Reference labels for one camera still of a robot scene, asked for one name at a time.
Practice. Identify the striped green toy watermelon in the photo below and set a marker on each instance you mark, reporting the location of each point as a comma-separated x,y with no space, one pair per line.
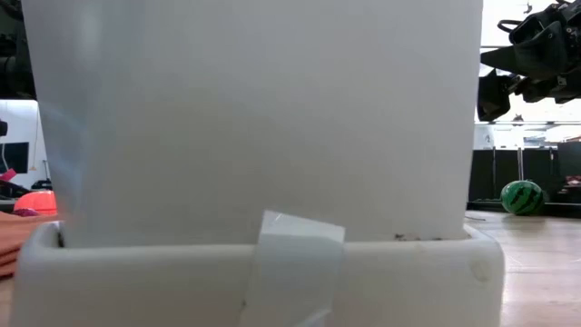
522,197

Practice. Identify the orange dome-shaped object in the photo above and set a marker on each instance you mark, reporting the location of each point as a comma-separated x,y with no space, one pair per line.
38,202

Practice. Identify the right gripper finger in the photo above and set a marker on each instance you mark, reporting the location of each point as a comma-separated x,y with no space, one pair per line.
535,52
495,95

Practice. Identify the white hexagonal planter pot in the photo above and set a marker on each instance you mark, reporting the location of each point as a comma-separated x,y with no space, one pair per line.
272,113

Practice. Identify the translucent tape strip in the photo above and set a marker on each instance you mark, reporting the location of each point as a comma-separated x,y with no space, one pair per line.
295,272

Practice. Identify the black monitor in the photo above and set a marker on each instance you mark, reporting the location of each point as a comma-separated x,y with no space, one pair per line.
13,156

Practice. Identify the pink stick-shaped object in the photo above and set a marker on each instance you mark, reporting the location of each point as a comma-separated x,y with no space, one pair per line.
8,175

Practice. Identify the white planter saucer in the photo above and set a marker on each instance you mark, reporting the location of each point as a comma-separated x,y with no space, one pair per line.
136,290

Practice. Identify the black ceiling beam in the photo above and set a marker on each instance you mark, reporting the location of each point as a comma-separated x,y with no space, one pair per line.
535,122

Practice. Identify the black partition wall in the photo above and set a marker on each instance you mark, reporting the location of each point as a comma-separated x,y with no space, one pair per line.
485,175

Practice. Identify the orange folded cloth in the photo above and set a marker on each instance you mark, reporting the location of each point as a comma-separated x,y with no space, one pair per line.
13,236

